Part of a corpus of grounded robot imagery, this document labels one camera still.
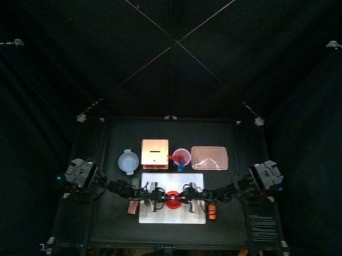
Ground pale pink toy block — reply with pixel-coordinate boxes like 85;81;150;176
127;199;139;215

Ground white rectangular cutting board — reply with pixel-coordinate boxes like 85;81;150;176
138;172;208;225

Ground wooden box with slot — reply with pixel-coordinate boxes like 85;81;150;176
140;138;171;171

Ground white text label sticker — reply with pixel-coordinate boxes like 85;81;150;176
248;214;278;244

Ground thin diagonal frame brace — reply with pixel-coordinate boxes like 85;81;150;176
83;0;236;114
123;0;260;118

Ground pink square plastic plate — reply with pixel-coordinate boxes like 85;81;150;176
190;145;230;172

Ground pink round plastic bowl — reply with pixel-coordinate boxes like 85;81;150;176
171;147;192;167

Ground orange toy piece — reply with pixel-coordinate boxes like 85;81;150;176
207;203;219;221

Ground light blue plastic bowl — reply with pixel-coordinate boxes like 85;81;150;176
116;148;140;176

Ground red round cookie cutter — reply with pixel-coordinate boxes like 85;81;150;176
164;190;184;210

